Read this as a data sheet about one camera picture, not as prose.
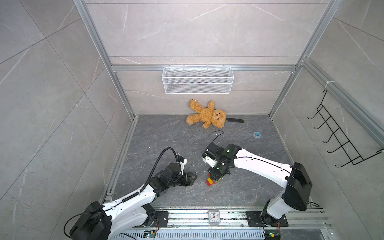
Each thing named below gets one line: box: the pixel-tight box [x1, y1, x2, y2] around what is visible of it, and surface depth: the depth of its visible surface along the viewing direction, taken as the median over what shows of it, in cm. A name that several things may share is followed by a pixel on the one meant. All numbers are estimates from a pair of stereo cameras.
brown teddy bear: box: [186, 99, 227, 129], surface depth 113 cm
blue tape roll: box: [253, 131, 261, 139], surface depth 109 cm
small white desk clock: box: [208, 210, 221, 225], surface depth 74 cm
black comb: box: [226, 117, 244, 123], surface depth 121 cm
